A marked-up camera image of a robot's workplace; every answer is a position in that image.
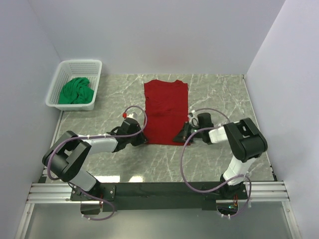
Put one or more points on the white plastic laundry basket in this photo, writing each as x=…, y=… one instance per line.
x=68, y=70

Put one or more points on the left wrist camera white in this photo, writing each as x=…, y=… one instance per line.
x=132, y=115

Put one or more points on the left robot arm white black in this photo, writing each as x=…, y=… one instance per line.
x=66, y=157

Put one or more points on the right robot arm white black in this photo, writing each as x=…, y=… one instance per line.
x=245, y=140

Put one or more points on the red t-shirt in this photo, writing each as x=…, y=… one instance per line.
x=166, y=106

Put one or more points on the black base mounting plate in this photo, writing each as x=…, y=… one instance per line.
x=165, y=195

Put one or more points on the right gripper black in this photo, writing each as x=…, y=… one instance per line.
x=183, y=133

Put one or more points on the green t-shirt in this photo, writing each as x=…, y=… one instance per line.
x=76, y=91

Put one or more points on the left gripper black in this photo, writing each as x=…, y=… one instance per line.
x=141, y=139

